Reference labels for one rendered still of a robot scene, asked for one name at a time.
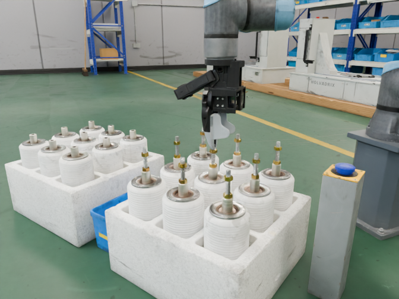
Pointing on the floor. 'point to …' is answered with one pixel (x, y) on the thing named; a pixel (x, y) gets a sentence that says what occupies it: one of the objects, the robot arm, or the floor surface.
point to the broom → (85, 44)
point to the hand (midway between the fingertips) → (211, 142)
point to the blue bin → (100, 226)
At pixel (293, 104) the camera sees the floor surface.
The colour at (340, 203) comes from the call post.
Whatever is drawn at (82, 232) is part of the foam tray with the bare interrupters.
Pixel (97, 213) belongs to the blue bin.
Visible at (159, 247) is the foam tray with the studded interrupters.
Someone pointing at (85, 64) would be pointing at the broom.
